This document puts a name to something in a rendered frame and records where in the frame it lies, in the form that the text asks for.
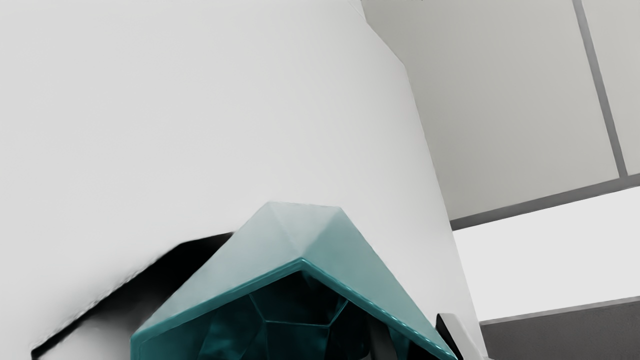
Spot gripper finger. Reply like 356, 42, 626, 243
435, 313, 482, 360

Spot teal faceted mug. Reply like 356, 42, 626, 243
130, 201, 459, 360

